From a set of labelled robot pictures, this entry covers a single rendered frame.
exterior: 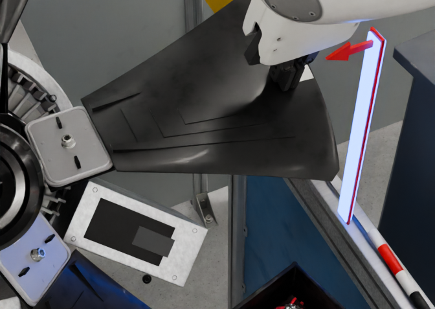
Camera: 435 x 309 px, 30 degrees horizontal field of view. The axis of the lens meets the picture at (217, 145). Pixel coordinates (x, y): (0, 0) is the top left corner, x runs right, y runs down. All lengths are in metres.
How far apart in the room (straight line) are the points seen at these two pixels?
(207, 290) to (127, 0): 0.80
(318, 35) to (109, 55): 1.02
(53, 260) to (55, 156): 0.11
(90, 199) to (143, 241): 0.08
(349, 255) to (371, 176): 1.18
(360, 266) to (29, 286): 0.51
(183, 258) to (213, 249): 1.21
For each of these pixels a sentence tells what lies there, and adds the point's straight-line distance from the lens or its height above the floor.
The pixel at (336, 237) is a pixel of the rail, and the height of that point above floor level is 0.82.
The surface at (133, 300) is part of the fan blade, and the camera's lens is 0.87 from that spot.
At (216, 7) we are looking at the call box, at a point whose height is 1.00.
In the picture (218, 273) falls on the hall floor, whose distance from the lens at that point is 2.10.
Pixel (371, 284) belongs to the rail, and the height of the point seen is 0.83.
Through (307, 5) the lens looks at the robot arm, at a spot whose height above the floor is 1.42.
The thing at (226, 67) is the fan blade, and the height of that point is 1.19.
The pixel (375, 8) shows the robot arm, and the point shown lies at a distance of 0.53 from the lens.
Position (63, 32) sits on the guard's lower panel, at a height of 0.72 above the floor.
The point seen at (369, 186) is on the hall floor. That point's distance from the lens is 2.29.
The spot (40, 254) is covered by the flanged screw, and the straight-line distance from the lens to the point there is 0.80.
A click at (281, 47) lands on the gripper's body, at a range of 0.72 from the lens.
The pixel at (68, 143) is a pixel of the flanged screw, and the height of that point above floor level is 1.19.
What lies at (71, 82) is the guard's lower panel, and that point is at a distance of 1.72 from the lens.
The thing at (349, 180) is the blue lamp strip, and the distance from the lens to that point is 1.06.
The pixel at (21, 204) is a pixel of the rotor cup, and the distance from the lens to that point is 0.73.
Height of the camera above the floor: 1.76
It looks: 48 degrees down
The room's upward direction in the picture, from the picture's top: 1 degrees counter-clockwise
